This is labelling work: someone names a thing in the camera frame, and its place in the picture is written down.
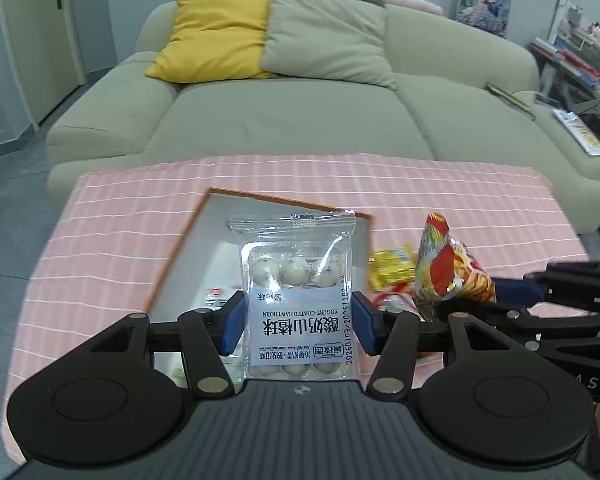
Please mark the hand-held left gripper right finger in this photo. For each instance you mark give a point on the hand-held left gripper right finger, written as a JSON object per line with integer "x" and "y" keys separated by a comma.
{"x": 366, "y": 322}

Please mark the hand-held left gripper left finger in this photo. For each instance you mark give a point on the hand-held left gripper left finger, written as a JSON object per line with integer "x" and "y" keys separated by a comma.
{"x": 232, "y": 322}

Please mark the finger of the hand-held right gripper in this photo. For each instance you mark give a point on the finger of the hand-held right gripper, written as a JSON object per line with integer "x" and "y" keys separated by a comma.
{"x": 517, "y": 290}
{"x": 555, "y": 325}

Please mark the red snack packet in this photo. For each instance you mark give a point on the red snack packet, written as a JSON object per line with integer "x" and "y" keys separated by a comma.
{"x": 395, "y": 301}

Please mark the yellow snack packet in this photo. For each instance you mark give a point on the yellow snack packet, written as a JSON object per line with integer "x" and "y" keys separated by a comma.
{"x": 390, "y": 265}

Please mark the clear packet of white balls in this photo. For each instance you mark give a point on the clear packet of white balls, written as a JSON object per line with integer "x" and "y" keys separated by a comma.
{"x": 295, "y": 285}

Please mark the orange stick snack packet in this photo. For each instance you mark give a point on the orange stick snack packet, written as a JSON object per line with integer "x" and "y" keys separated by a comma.
{"x": 440, "y": 270}

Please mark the orange cardboard box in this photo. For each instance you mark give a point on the orange cardboard box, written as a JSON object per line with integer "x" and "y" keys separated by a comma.
{"x": 215, "y": 240}

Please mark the pink checked tablecloth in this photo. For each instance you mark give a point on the pink checked tablecloth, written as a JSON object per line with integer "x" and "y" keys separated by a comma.
{"x": 130, "y": 220}

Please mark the magazine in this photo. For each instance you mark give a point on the magazine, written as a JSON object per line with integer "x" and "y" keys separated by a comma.
{"x": 580, "y": 132}

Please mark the black notebook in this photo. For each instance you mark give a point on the black notebook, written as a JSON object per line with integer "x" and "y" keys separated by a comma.
{"x": 510, "y": 99}

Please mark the white smartphone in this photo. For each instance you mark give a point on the white smartphone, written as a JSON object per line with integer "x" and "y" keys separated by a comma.
{"x": 547, "y": 100}

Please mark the cluttered side shelf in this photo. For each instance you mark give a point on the cluttered side shelf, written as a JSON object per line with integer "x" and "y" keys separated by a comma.
{"x": 570, "y": 85}

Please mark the beige sofa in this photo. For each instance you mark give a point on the beige sofa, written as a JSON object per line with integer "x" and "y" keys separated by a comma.
{"x": 290, "y": 115}

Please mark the pile of books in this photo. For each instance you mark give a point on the pile of books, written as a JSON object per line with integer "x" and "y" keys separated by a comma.
{"x": 575, "y": 60}

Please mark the white board with notes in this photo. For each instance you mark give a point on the white board with notes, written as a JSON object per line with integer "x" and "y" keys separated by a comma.
{"x": 575, "y": 20}

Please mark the yellow pillow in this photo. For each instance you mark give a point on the yellow pillow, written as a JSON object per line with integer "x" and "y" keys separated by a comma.
{"x": 210, "y": 35}

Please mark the beige pillow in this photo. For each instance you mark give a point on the beige pillow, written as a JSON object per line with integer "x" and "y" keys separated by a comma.
{"x": 325, "y": 35}

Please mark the anime print pillow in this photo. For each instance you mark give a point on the anime print pillow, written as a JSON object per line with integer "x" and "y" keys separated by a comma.
{"x": 485, "y": 0}

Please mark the pink cushion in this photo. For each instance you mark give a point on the pink cushion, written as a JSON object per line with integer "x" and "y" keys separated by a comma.
{"x": 412, "y": 1}

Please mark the cream door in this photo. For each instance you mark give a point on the cream door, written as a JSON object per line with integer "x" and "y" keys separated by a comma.
{"x": 40, "y": 35}

